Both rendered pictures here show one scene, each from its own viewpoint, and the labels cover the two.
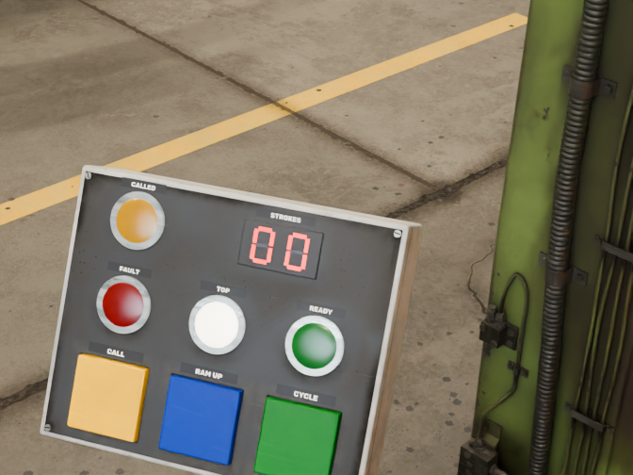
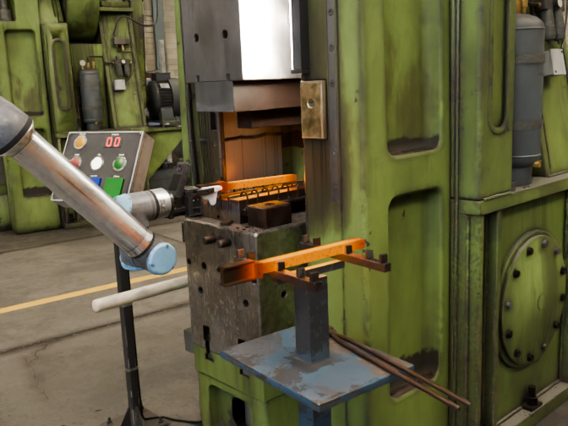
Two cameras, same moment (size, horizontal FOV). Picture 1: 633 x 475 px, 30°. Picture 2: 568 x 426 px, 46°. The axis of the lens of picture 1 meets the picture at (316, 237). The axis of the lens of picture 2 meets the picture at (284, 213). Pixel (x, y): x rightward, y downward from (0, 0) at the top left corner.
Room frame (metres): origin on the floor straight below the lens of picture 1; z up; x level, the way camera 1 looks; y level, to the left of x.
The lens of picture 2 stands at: (-1.44, -0.83, 1.36)
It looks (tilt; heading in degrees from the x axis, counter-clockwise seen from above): 11 degrees down; 6
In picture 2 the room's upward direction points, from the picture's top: 2 degrees counter-clockwise
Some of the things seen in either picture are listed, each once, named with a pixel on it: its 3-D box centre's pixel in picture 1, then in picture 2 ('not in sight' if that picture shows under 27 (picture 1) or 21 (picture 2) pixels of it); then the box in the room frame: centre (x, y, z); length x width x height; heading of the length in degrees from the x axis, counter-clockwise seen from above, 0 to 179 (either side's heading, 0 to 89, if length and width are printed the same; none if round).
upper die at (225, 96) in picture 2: not in sight; (263, 94); (0.85, -0.54, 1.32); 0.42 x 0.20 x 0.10; 138
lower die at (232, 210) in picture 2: not in sight; (268, 198); (0.85, -0.54, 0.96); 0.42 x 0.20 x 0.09; 138
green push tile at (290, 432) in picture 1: (298, 441); (113, 188); (0.85, 0.01, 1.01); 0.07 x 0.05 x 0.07; 73
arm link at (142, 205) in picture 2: not in sight; (133, 209); (0.42, -0.20, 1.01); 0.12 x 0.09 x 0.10; 138
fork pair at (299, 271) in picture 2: not in sight; (342, 264); (0.03, -0.81, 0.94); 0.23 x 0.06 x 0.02; 133
